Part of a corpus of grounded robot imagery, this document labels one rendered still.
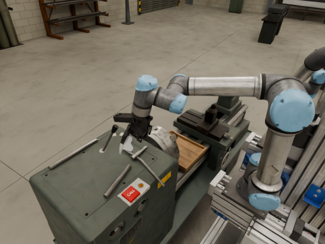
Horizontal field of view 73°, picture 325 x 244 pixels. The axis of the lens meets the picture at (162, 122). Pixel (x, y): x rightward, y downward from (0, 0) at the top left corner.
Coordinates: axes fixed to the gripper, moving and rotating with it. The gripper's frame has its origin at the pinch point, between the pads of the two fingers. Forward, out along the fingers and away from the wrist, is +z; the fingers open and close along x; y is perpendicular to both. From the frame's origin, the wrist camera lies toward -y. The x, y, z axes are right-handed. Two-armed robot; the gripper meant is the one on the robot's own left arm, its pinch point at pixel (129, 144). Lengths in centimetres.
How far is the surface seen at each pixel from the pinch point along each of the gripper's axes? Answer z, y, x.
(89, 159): 20.2, -18.0, -5.6
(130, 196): 13.2, 13.2, -12.9
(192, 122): 40, 4, 94
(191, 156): 47, 20, 64
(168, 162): 12.2, 16.6, 14.7
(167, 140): 18.0, 5.9, 34.4
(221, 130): 35, 29, 97
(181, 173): 50, 20, 47
